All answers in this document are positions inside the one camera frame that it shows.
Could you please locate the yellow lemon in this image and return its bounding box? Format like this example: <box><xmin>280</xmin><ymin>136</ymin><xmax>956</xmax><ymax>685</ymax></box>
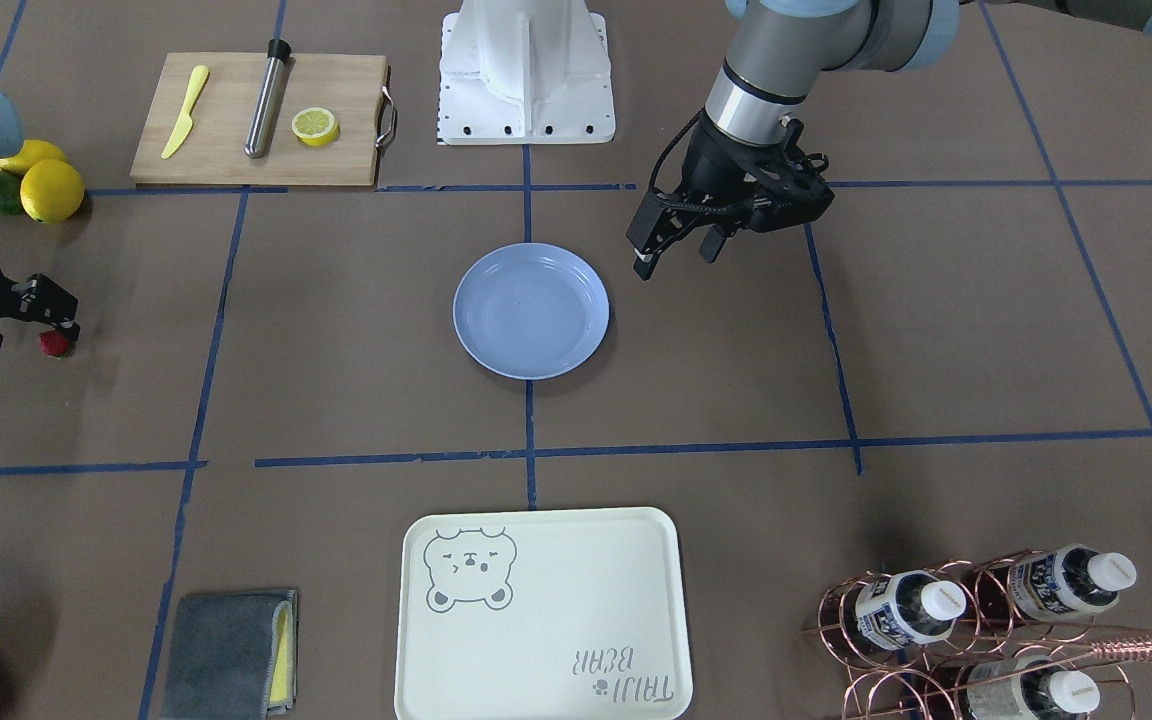
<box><xmin>20</xmin><ymin>159</ymin><xmax>86</xmax><ymax>223</ymax></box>
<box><xmin>0</xmin><ymin>138</ymin><xmax>68</xmax><ymax>179</ymax></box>

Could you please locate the yellow plastic knife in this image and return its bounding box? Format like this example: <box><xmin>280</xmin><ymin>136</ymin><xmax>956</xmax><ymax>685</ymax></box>
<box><xmin>160</xmin><ymin>65</ymin><xmax>210</xmax><ymax>160</ymax></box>

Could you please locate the dark drink bottle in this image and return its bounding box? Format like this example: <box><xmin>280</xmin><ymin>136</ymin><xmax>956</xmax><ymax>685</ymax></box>
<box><xmin>1005</xmin><ymin>544</ymin><xmax>1138</xmax><ymax>623</ymax></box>
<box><xmin>852</xmin><ymin>571</ymin><xmax>968</xmax><ymax>651</ymax></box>
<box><xmin>964</xmin><ymin>666</ymin><xmax>1102</xmax><ymax>719</ymax></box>

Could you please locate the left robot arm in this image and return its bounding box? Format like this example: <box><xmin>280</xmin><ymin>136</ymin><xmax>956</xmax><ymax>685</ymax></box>
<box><xmin>626</xmin><ymin>1</ymin><xmax>961</xmax><ymax>281</ymax></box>

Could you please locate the blue plate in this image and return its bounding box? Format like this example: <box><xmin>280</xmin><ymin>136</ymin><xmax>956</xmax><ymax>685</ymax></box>
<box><xmin>452</xmin><ymin>242</ymin><xmax>611</xmax><ymax>381</ymax></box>

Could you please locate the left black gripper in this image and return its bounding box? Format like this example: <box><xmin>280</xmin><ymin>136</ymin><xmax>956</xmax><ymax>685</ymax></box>
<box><xmin>626</xmin><ymin>111</ymin><xmax>767</xmax><ymax>281</ymax></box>

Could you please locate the red strawberry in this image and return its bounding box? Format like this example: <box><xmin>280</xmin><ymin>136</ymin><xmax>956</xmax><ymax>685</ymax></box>
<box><xmin>38</xmin><ymin>329</ymin><xmax>74</xmax><ymax>359</ymax></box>

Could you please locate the half lemon slice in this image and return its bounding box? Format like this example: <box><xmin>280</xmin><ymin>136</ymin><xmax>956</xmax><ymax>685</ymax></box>
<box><xmin>291</xmin><ymin>108</ymin><xmax>340</xmax><ymax>147</ymax></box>

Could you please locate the copper wire bottle rack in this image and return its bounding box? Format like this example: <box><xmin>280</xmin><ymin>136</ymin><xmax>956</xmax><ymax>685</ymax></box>
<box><xmin>804</xmin><ymin>550</ymin><xmax>1152</xmax><ymax>719</ymax></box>

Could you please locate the wooden cutting board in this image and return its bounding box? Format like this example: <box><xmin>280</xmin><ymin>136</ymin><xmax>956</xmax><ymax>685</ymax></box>
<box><xmin>130</xmin><ymin>52</ymin><xmax>393</xmax><ymax>189</ymax></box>

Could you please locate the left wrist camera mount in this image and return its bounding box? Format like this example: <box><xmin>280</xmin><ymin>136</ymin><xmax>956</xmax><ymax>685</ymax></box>
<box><xmin>738</xmin><ymin>119</ymin><xmax>835</xmax><ymax>233</ymax></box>

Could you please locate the steel cylinder tool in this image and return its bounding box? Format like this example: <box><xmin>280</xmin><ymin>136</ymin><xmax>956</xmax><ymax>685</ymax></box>
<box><xmin>244</xmin><ymin>38</ymin><xmax>291</xmax><ymax>159</ymax></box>

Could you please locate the cream bear tray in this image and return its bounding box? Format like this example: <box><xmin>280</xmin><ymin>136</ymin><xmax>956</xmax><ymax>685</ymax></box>
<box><xmin>394</xmin><ymin>507</ymin><xmax>694</xmax><ymax>719</ymax></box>

